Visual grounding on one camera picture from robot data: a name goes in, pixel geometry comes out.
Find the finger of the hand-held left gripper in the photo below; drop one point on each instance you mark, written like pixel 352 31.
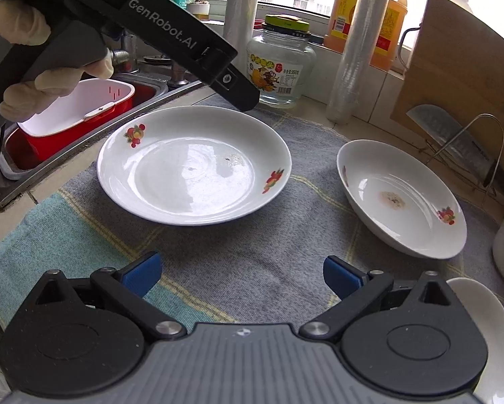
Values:
pixel 239 88

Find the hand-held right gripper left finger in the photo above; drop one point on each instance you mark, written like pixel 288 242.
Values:
pixel 144 275

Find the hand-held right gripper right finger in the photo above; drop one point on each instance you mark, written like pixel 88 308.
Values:
pixel 340 277

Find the white fruit-print plate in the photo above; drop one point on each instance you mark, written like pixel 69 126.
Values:
pixel 193 168
pixel 403 168

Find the person's left hand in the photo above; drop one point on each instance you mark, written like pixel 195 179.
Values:
pixel 20 21

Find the glass jar with green lid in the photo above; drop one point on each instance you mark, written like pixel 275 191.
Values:
pixel 277 63

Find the small potted plant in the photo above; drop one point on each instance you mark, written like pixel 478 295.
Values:
pixel 198 8

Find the chrome faucet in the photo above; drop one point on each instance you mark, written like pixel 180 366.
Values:
pixel 119 55

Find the red basin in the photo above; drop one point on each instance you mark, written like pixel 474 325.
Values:
pixel 149 92

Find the white plastic film roll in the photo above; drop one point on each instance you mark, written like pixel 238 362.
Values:
pixel 241 8

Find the grey checkered cloth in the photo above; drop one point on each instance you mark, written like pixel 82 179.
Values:
pixel 256 252

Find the clear plastic wrap roll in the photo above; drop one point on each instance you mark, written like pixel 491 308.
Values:
pixel 357 71

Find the stainless steel sink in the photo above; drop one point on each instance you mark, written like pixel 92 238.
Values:
pixel 121 128

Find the red white draining basket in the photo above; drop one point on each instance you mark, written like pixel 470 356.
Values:
pixel 67 105

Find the orange oil bottle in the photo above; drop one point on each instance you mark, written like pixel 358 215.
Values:
pixel 344 12

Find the bamboo cutting board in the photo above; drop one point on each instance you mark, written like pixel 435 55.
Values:
pixel 458 59

